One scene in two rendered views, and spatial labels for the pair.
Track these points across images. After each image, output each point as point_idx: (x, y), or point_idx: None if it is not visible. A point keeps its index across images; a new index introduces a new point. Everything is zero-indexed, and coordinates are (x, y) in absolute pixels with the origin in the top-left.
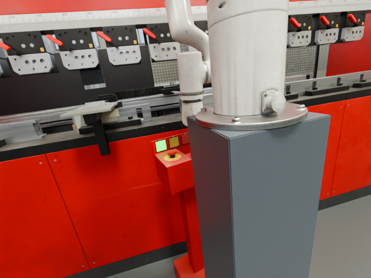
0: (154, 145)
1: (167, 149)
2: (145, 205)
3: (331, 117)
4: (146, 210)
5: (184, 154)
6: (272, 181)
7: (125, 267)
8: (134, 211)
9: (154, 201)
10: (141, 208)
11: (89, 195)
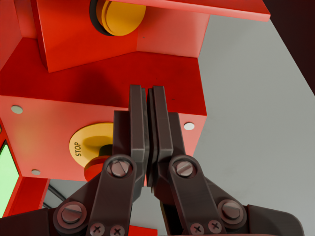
0: (4, 213)
1: (5, 143)
2: (3, 32)
3: None
4: (10, 24)
5: (119, 109)
6: None
7: None
8: (7, 53)
9: (0, 11)
10: (5, 39)
11: None
